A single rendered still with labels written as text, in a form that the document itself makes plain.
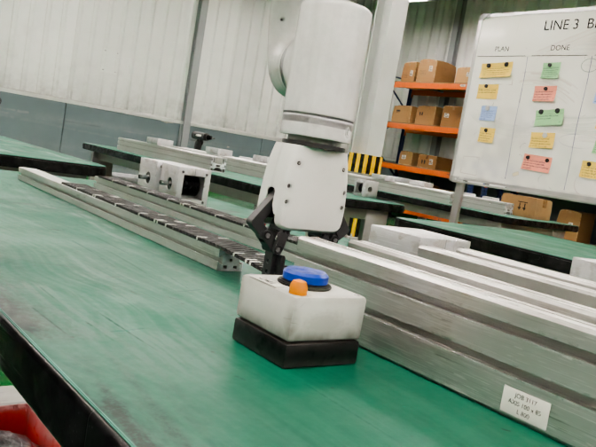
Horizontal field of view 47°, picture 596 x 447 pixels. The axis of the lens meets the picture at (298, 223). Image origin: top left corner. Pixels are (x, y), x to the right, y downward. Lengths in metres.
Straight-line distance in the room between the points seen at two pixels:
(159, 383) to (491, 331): 0.26
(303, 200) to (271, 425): 0.38
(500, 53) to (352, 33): 3.47
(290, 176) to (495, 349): 0.32
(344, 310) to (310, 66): 0.31
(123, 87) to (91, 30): 1.06
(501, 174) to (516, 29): 0.82
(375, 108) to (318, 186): 8.06
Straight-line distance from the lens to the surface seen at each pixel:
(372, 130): 8.83
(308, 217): 0.80
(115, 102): 12.49
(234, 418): 0.45
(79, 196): 1.41
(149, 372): 0.51
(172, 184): 1.73
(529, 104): 4.05
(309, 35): 0.79
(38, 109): 12.05
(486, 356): 0.58
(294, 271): 0.58
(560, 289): 0.75
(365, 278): 0.67
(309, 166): 0.78
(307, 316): 0.56
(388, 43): 8.96
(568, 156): 3.86
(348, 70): 0.79
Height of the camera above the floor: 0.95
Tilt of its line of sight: 6 degrees down
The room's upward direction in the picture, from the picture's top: 10 degrees clockwise
